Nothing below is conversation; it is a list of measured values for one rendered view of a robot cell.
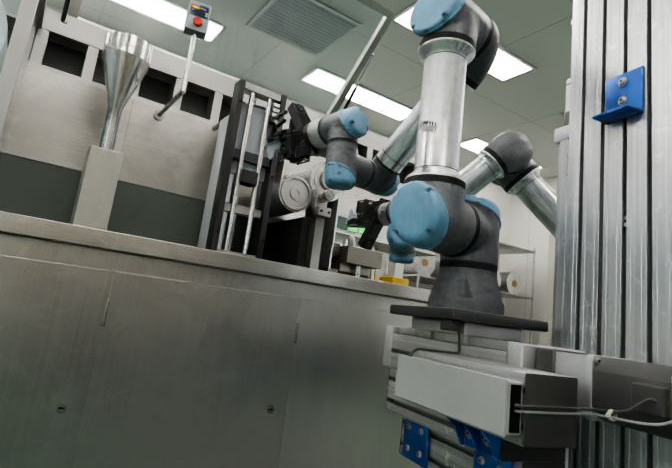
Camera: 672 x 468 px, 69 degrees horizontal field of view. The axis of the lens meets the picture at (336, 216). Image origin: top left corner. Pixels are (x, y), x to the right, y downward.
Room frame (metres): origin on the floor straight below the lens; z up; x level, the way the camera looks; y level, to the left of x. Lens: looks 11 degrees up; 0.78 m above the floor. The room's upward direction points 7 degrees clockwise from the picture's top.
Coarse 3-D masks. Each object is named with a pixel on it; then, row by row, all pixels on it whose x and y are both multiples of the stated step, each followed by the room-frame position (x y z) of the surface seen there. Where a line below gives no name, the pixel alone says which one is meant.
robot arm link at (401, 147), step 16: (496, 32) 0.94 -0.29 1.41; (496, 48) 0.96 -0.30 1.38; (480, 64) 0.98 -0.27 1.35; (480, 80) 1.02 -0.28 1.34; (416, 112) 1.09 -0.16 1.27; (400, 128) 1.12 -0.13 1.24; (416, 128) 1.10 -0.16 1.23; (400, 144) 1.12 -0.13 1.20; (384, 160) 1.16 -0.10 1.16; (400, 160) 1.15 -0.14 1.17; (384, 176) 1.17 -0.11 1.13; (384, 192) 1.22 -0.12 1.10
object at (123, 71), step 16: (112, 64) 1.37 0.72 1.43; (128, 64) 1.38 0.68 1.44; (144, 64) 1.41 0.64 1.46; (112, 80) 1.39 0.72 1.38; (128, 80) 1.40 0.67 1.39; (112, 96) 1.40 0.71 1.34; (128, 96) 1.42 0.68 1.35; (112, 112) 1.41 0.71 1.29; (112, 128) 1.41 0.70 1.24; (112, 144) 1.42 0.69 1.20; (96, 160) 1.38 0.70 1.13; (112, 160) 1.40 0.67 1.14; (96, 176) 1.38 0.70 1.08; (112, 176) 1.40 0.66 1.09; (80, 192) 1.37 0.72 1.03; (96, 192) 1.39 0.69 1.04; (112, 192) 1.41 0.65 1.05; (80, 208) 1.37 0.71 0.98; (96, 208) 1.39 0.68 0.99; (80, 224) 1.38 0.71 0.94; (96, 224) 1.40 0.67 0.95
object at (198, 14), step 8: (192, 0) 1.43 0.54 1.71; (192, 8) 1.43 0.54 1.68; (200, 8) 1.44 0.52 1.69; (208, 8) 1.45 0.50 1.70; (192, 16) 1.43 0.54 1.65; (200, 16) 1.44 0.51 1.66; (208, 16) 1.45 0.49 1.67; (184, 24) 1.46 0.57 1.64; (192, 24) 1.43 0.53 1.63; (200, 24) 1.43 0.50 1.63; (208, 24) 1.45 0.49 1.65; (184, 32) 1.46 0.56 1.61; (192, 32) 1.45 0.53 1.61; (200, 32) 1.45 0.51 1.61
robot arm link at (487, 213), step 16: (480, 208) 0.96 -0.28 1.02; (496, 208) 0.97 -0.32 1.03; (480, 224) 0.93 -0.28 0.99; (496, 224) 0.97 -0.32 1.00; (480, 240) 0.94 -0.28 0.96; (496, 240) 0.97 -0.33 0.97; (448, 256) 0.98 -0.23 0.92; (464, 256) 0.96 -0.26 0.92; (480, 256) 0.96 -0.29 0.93; (496, 256) 0.98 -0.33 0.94
